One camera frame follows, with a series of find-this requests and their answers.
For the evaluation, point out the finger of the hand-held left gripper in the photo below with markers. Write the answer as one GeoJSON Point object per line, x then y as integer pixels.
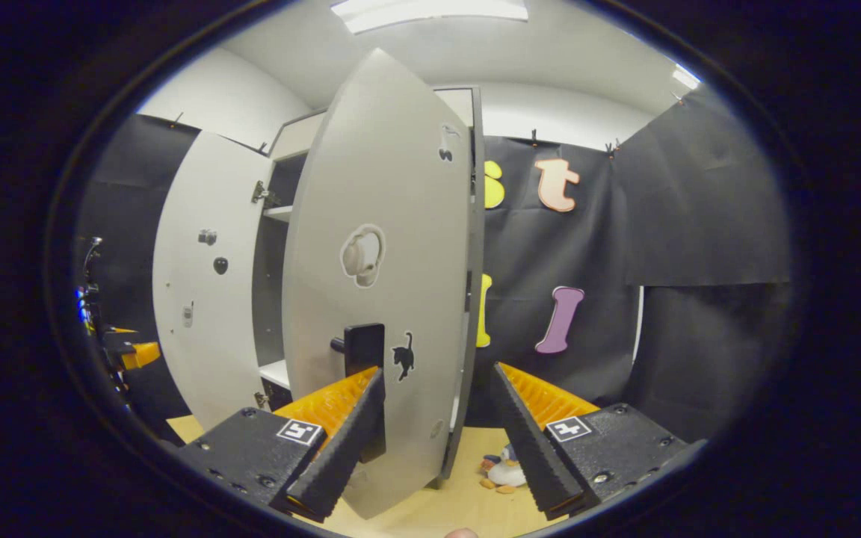
{"type": "Point", "coordinates": [143, 354]}

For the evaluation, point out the penguin plush toy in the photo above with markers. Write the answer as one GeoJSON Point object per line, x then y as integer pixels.
{"type": "Point", "coordinates": [507, 473]}

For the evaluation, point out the long ceiling light panel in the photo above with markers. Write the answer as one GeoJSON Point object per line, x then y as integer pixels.
{"type": "Point", "coordinates": [685, 76]}
{"type": "Point", "coordinates": [430, 11]}

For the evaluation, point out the white and grey cabinet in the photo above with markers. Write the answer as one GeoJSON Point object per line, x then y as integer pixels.
{"type": "Point", "coordinates": [270, 299]}

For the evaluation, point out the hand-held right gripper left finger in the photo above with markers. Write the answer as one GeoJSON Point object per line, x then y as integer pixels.
{"type": "Point", "coordinates": [344, 444]}

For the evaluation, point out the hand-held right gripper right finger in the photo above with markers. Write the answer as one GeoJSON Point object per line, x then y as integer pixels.
{"type": "Point", "coordinates": [526, 441]}

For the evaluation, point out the white cabinet door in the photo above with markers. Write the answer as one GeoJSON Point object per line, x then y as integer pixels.
{"type": "Point", "coordinates": [206, 336]}
{"type": "Point", "coordinates": [386, 172]}

